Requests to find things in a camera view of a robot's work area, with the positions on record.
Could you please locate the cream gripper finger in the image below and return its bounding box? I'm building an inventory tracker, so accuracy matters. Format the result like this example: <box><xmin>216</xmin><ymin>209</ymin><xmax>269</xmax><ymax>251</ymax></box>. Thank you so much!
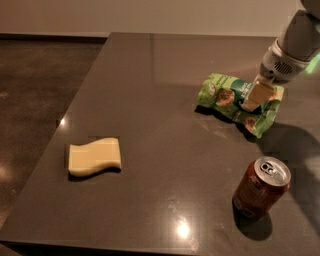
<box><xmin>241</xmin><ymin>74</ymin><xmax>275</xmax><ymax>112</ymax></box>

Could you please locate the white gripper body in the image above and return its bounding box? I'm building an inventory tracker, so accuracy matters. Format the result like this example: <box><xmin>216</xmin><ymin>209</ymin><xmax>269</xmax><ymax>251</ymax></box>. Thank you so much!
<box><xmin>259</xmin><ymin>39</ymin><xmax>315</xmax><ymax>84</ymax></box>

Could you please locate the green rice chip bag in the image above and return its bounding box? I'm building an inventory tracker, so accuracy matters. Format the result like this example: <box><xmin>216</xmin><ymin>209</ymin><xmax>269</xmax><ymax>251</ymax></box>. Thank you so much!
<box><xmin>196</xmin><ymin>73</ymin><xmax>284</xmax><ymax>138</ymax></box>

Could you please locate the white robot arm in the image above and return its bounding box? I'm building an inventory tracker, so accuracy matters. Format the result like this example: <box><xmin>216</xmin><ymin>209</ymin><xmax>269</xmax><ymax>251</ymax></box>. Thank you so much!
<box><xmin>241</xmin><ymin>0</ymin><xmax>320</xmax><ymax>112</ymax></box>

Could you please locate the red coke can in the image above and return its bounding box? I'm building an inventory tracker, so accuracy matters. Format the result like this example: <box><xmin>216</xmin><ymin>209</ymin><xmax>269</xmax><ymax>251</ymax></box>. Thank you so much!
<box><xmin>232</xmin><ymin>156</ymin><xmax>291</xmax><ymax>219</ymax></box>

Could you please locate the yellow wavy sponge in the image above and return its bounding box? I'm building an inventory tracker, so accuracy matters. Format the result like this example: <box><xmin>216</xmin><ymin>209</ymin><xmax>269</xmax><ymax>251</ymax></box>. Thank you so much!
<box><xmin>68</xmin><ymin>138</ymin><xmax>121</xmax><ymax>177</ymax></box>

